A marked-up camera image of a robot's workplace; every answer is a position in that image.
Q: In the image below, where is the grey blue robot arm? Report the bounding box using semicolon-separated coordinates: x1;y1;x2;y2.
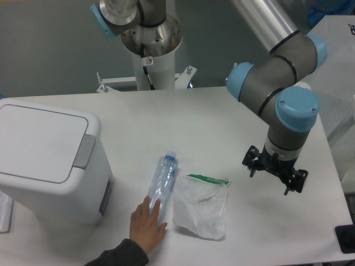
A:
226;1;327;192

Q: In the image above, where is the black device at table edge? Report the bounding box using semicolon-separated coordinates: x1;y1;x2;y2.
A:
334;224;354;254

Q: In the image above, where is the blue object top right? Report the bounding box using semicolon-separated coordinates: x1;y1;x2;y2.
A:
307;6;354;28

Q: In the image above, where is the crumpled clear plastic bag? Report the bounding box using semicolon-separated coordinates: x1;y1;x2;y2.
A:
173;174;230;241

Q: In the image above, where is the clear plastic water bottle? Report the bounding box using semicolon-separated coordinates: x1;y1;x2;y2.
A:
148;151;179;226

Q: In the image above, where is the person's bare hand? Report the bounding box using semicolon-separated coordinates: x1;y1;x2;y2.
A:
129;196;168;254

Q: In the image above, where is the black cable on pedestal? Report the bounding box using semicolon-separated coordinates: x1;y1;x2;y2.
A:
140;43;155;91

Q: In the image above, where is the white trash can lid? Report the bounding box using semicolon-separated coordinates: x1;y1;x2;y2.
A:
1;105;88;183

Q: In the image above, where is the white bracket frame with bolts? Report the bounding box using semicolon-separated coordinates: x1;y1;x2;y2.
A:
97;65;197;93

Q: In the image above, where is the dark sleeved forearm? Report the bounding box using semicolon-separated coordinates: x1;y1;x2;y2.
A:
85;238;149;266

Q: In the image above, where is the white paper under bin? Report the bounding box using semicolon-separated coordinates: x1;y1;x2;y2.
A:
0;191;14;234

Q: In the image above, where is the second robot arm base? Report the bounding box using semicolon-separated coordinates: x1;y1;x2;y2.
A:
90;0;182;58

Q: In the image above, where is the white mounting pedestal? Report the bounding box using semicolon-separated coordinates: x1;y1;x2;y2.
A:
131;52;175;91

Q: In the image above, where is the white trash can body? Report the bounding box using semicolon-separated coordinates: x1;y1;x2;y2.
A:
1;98;113;224

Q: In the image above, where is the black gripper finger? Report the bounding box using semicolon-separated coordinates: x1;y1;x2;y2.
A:
283;168;308;196
242;145;262;177

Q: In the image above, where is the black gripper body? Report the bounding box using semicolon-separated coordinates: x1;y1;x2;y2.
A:
253;147;297;180

